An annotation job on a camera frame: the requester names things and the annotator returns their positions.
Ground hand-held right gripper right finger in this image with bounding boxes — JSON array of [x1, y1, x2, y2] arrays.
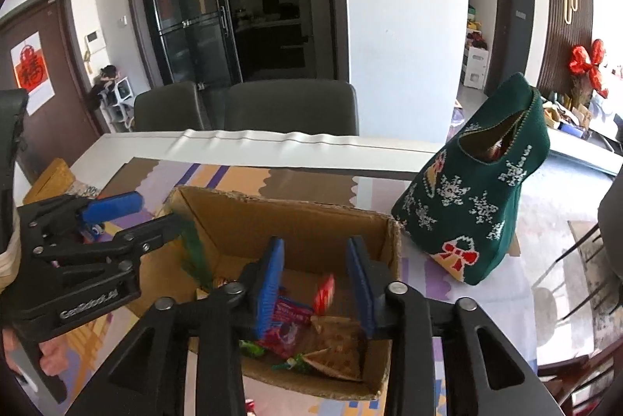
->
[[345, 236, 560, 416]]

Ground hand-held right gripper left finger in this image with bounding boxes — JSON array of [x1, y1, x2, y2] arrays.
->
[[65, 237, 285, 416]]

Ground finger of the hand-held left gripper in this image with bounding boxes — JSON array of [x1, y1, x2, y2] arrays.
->
[[34, 212, 186, 273], [16, 191, 144, 251]]

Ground brown cardboard box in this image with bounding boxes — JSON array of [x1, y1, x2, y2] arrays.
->
[[160, 185, 402, 400]]

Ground person's left hand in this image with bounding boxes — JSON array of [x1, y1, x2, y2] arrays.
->
[[1, 328, 67, 390]]

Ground small white shelf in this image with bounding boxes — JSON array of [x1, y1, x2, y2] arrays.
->
[[97, 78, 134, 133]]

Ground grey upholstered chair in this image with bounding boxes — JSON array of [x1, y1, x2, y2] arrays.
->
[[224, 80, 360, 137], [134, 81, 205, 133]]

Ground patterned tablecloth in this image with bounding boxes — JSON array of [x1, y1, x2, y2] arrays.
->
[[29, 155, 541, 416]]

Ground black bag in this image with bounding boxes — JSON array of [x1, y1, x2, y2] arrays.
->
[[88, 65, 120, 101]]

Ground green knit snowflake bag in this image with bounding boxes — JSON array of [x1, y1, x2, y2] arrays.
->
[[392, 72, 551, 285]]

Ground red paper door decoration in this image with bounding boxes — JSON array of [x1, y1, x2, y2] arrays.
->
[[11, 31, 54, 115]]

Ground brown entrance door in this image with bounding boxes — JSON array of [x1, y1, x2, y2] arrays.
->
[[0, 0, 105, 183]]

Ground black framed glass door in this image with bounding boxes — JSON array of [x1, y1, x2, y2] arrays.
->
[[124, 0, 348, 90]]

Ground dark wooden chair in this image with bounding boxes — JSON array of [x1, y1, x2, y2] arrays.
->
[[535, 338, 623, 416]]

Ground white storage boxes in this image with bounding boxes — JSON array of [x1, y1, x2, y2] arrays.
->
[[462, 46, 490, 90]]

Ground dark dining chair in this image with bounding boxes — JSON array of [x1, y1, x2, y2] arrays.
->
[[530, 185, 623, 329]]

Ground white low cabinet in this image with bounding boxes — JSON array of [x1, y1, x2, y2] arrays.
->
[[545, 124, 623, 176]]

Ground clutter of boxes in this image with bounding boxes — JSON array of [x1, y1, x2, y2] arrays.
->
[[540, 90, 623, 144]]

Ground dark interior door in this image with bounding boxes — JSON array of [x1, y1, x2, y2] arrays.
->
[[496, 0, 536, 95]]

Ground red foil bow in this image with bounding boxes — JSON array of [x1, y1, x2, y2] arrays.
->
[[569, 39, 609, 98]]

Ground dark slatted wall panel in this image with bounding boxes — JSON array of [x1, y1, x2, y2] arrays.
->
[[535, 0, 597, 95]]

